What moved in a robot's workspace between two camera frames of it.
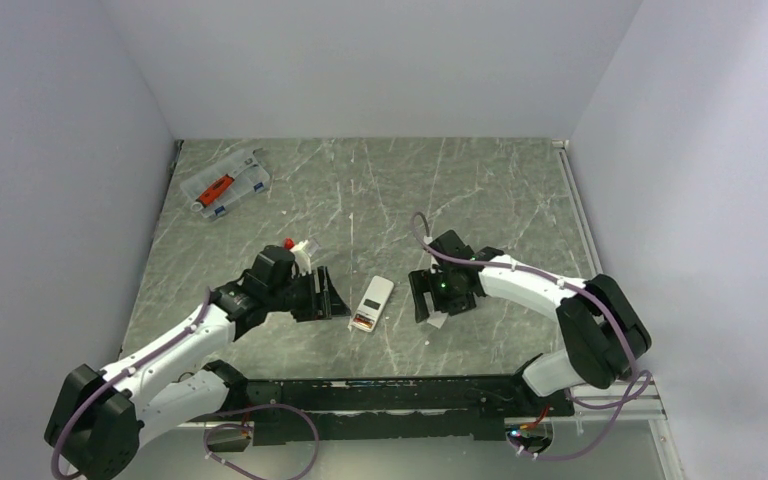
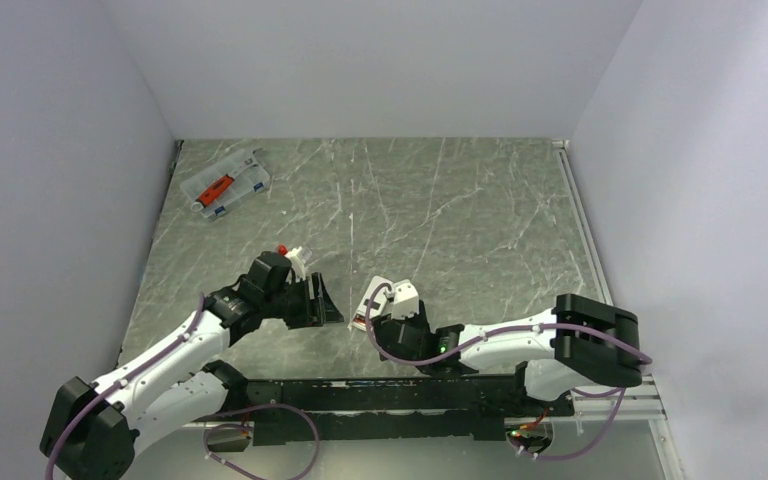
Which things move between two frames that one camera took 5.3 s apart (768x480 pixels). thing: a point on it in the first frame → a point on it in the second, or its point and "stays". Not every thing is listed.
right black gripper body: (448, 297) → (417, 320)
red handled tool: (214, 190) stays
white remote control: (372, 304) stays
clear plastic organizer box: (220, 185) stays
